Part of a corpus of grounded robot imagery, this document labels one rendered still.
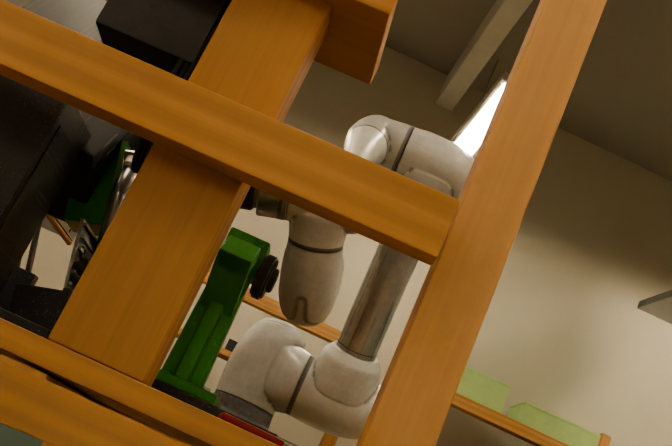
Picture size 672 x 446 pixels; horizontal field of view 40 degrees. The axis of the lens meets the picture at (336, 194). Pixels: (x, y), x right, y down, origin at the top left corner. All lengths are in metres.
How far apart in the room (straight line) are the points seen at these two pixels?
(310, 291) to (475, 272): 0.44
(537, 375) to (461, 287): 6.43
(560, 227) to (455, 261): 6.72
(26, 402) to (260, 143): 0.46
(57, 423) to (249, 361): 1.02
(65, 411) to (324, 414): 1.06
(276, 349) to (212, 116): 1.04
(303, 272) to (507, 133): 0.48
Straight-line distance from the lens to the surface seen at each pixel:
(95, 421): 1.27
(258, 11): 1.43
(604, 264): 8.10
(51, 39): 1.38
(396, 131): 2.14
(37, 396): 1.29
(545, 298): 7.84
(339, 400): 2.22
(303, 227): 1.63
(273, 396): 2.24
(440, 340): 1.29
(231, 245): 1.44
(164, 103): 1.31
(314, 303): 1.68
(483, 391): 6.98
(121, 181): 1.62
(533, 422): 7.10
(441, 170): 2.12
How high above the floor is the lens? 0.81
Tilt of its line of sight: 18 degrees up
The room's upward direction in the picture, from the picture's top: 25 degrees clockwise
